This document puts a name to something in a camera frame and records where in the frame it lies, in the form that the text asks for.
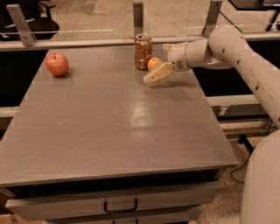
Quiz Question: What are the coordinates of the grey upper drawer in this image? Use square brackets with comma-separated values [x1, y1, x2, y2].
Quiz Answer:
[6, 181, 224, 221]

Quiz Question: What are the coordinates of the black cable on floor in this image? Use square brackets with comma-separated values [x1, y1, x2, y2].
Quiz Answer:
[229, 151, 255, 185]

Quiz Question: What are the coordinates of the left metal bracket post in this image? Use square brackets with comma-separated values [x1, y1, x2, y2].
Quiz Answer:
[6, 4, 36, 46]

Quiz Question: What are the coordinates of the red apple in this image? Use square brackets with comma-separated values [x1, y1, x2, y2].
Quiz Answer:
[45, 52, 69, 76]

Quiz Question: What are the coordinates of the middle metal bracket post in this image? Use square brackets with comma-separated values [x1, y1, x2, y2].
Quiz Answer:
[133, 3, 144, 35]

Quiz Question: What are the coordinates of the black drawer handle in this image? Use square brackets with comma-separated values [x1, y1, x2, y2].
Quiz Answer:
[103, 199, 138, 214]

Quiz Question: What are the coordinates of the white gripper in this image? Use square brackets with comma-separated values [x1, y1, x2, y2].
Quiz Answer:
[143, 42, 191, 84]

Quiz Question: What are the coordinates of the right metal bracket post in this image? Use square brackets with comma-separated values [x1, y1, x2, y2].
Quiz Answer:
[202, 0, 222, 38]

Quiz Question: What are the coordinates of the grey lower drawer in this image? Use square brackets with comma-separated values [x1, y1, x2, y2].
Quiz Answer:
[44, 206, 203, 224]

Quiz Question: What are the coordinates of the grey drawer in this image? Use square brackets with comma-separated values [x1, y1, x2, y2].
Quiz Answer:
[6, 181, 224, 221]
[44, 206, 203, 224]

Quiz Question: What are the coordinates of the dark desk top corner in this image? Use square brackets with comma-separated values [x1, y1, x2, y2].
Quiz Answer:
[228, 0, 280, 11]

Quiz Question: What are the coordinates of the metal bracket post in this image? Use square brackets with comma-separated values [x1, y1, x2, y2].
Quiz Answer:
[202, 0, 222, 38]
[133, 3, 144, 35]
[6, 4, 36, 46]

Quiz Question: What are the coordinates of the orange fruit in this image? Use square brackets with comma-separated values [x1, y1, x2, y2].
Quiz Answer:
[147, 57, 161, 71]

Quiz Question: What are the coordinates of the orange soda can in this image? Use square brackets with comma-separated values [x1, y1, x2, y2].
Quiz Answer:
[134, 33, 152, 70]

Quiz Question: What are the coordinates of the black metal stand leg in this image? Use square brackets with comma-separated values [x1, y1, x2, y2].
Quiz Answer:
[238, 134, 255, 154]

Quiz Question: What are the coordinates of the black office chair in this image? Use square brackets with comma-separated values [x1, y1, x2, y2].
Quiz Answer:
[0, 0, 60, 41]

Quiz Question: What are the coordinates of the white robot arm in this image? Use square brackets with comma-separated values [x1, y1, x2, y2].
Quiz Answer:
[143, 25, 280, 224]

